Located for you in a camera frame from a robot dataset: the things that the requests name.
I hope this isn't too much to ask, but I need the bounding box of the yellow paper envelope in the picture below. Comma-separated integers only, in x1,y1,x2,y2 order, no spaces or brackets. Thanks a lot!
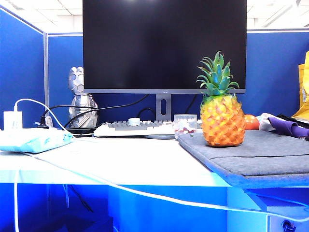
291,51,309,120

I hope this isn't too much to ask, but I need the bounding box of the gray partition frame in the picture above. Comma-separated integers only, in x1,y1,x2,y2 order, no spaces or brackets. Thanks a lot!
42,31,84,116

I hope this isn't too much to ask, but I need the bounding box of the light blue wet wipes pack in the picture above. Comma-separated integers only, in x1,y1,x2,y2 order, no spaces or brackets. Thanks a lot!
0,127,74,153

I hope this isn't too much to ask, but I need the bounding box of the orange round fruit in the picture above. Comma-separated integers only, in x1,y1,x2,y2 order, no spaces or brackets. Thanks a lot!
243,114,261,131

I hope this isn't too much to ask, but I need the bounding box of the looped black monitor cable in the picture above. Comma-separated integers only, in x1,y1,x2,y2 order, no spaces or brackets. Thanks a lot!
137,107,156,120

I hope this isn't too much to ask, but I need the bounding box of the purple cloth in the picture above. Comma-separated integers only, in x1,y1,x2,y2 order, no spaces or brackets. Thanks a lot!
267,117,309,138

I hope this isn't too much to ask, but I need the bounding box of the white charger block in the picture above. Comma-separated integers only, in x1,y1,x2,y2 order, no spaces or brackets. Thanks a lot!
3,110,23,130

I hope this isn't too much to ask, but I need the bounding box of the orange plastic pineapple green crown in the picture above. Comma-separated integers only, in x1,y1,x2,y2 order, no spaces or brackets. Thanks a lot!
196,50,246,147

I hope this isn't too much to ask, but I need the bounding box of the white cable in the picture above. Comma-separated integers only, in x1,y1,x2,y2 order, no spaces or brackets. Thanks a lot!
12,98,309,232

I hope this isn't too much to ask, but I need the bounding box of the white cloth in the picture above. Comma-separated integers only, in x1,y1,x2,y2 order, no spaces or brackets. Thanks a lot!
256,112,285,132

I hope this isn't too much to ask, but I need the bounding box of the silver faceted figurine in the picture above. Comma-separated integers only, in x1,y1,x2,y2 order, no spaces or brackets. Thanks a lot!
68,66,99,129

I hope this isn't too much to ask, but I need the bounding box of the black bag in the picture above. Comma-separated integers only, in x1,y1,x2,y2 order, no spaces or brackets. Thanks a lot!
277,113,309,126

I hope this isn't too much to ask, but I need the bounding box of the long black cable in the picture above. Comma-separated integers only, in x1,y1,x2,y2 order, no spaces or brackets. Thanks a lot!
40,93,149,123

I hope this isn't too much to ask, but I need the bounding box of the clear glass cup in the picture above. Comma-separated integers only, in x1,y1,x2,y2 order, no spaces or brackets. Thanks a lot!
173,113,198,140

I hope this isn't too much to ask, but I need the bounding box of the white and gray keyboard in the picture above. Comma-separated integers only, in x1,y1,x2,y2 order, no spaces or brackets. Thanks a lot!
93,117,203,138

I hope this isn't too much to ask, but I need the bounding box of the thin black monitor cable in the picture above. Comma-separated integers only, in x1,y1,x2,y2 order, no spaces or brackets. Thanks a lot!
185,93,198,114

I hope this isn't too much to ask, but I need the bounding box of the black computer monitor gray stand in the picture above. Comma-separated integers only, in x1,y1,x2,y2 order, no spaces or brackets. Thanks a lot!
82,0,247,140

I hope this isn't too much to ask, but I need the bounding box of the short black cable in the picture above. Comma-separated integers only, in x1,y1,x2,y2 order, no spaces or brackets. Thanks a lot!
64,108,99,128

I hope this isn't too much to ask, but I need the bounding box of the white drawer cabinet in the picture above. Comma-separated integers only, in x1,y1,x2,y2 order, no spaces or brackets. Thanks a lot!
267,205,309,232

